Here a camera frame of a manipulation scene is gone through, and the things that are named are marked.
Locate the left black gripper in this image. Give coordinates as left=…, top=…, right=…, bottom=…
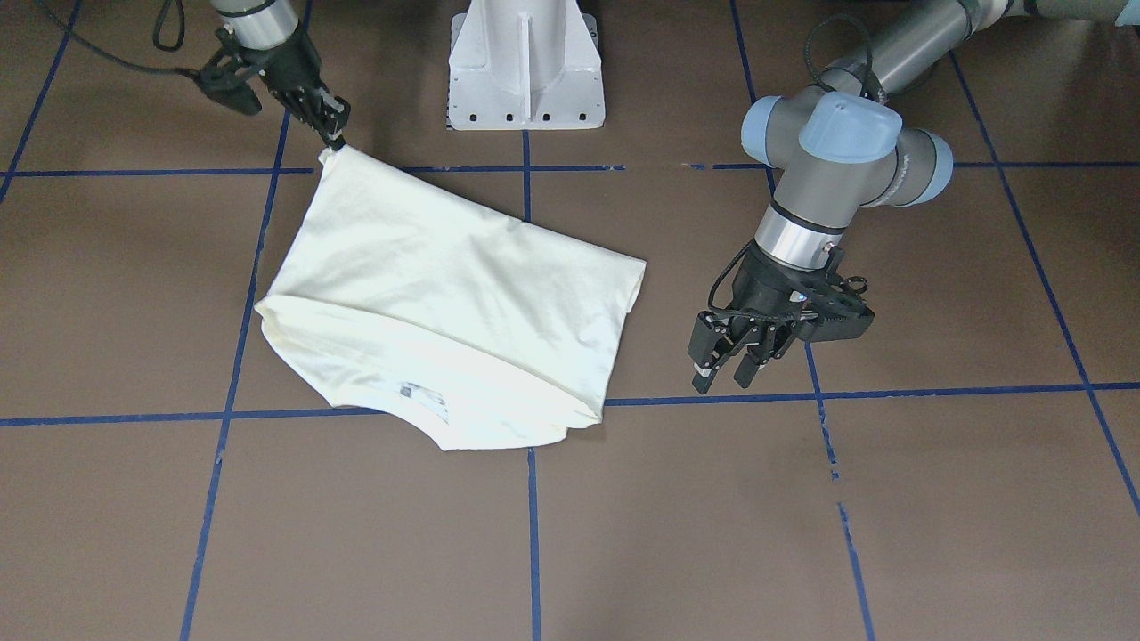
left=689, top=240, right=844, bottom=393

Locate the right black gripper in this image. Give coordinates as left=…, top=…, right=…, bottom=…
left=233, top=29, right=351, bottom=151

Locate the cream long-sleeve cat shirt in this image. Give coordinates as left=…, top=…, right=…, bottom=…
left=257, top=146, right=645, bottom=451

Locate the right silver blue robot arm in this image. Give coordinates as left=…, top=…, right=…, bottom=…
left=202, top=1, right=351, bottom=151

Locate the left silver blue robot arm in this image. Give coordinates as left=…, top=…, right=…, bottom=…
left=689, top=1, right=1137, bottom=393

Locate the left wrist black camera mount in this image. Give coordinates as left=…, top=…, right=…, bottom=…
left=793, top=271, right=876, bottom=344

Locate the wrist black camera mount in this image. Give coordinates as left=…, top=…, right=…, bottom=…
left=194, top=49, right=262, bottom=115
left=793, top=271, right=876, bottom=344

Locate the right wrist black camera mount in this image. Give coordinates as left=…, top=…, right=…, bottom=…
left=194, top=49, right=262, bottom=115

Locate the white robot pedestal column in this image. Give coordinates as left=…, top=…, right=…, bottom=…
left=445, top=1, right=606, bottom=131

